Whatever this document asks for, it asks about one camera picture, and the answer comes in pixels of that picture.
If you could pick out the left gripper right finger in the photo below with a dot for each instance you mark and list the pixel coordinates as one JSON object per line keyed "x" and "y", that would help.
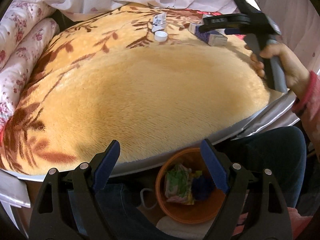
{"x": 254, "y": 206}

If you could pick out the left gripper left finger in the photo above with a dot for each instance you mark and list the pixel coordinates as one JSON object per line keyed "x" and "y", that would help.
{"x": 66, "y": 206}

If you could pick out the silver green snack bag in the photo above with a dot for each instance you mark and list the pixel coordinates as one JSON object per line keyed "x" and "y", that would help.
{"x": 178, "y": 181}

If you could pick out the right forearm pink sleeve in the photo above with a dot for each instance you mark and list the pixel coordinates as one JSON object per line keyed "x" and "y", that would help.
{"x": 307, "y": 109}

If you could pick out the orange trash bucket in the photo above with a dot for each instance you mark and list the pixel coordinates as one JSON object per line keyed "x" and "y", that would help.
{"x": 208, "y": 199}

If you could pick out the person's right hand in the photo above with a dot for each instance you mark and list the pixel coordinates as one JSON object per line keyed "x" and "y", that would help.
{"x": 297, "y": 76}

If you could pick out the blue white medicine box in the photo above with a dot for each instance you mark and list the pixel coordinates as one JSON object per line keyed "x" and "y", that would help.
{"x": 212, "y": 38}

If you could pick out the white bottle cap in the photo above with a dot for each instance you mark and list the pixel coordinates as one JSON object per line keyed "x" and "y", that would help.
{"x": 160, "y": 36}

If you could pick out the small white tube wrapper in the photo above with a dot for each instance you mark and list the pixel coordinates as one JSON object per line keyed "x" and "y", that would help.
{"x": 159, "y": 22}

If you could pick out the yellow floral plush blanket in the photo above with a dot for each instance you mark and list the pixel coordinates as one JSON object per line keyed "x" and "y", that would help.
{"x": 107, "y": 78}

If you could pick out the folded pink floral quilt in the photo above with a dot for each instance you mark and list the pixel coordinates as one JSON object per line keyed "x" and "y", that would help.
{"x": 26, "y": 30}

